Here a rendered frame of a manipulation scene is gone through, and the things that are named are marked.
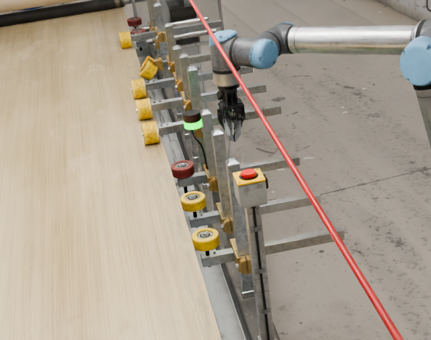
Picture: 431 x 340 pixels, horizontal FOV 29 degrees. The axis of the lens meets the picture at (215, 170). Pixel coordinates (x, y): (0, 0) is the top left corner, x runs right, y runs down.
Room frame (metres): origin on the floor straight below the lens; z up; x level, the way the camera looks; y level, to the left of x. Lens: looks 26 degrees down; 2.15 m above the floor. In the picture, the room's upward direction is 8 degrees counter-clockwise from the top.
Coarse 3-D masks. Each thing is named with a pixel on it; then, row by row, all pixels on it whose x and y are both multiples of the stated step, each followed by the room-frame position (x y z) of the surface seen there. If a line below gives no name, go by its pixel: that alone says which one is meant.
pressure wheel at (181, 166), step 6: (180, 162) 2.67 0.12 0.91; (186, 162) 2.67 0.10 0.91; (174, 168) 2.63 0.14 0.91; (180, 168) 2.62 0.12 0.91; (186, 168) 2.62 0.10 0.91; (192, 168) 2.63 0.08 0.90; (174, 174) 2.62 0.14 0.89; (180, 174) 2.61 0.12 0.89; (186, 174) 2.61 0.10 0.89; (192, 174) 2.63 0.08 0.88; (186, 186) 2.65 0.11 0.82; (186, 192) 2.64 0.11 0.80
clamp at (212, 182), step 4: (204, 168) 2.67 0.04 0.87; (208, 176) 2.61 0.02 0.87; (212, 176) 2.60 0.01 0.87; (216, 176) 2.60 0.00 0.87; (208, 180) 2.59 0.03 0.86; (212, 180) 2.58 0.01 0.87; (216, 180) 2.59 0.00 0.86; (208, 184) 2.58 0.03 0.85; (212, 184) 2.57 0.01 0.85; (216, 184) 2.58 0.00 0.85; (212, 188) 2.57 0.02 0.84; (216, 188) 2.58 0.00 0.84
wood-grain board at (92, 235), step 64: (0, 64) 4.13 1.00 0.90; (64, 64) 3.99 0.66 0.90; (128, 64) 3.85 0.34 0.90; (0, 128) 3.24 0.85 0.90; (64, 128) 3.15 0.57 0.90; (128, 128) 3.06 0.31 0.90; (0, 192) 2.63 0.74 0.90; (64, 192) 2.57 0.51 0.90; (128, 192) 2.50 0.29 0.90; (0, 256) 2.19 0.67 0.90; (64, 256) 2.14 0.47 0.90; (128, 256) 2.09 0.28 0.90; (192, 256) 2.05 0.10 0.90; (0, 320) 1.86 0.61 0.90; (64, 320) 1.82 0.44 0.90; (128, 320) 1.78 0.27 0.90; (192, 320) 1.74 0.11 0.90
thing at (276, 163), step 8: (272, 160) 2.69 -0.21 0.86; (280, 160) 2.68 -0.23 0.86; (296, 160) 2.68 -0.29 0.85; (240, 168) 2.66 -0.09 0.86; (248, 168) 2.66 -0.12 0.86; (264, 168) 2.67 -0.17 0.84; (272, 168) 2.67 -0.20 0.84; (280, 168) 2.67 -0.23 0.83; (192, 176) 2.64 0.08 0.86; (200, 176) 2.64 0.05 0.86; (184, 184) 2.63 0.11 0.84; (192, 184) 2.64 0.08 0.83
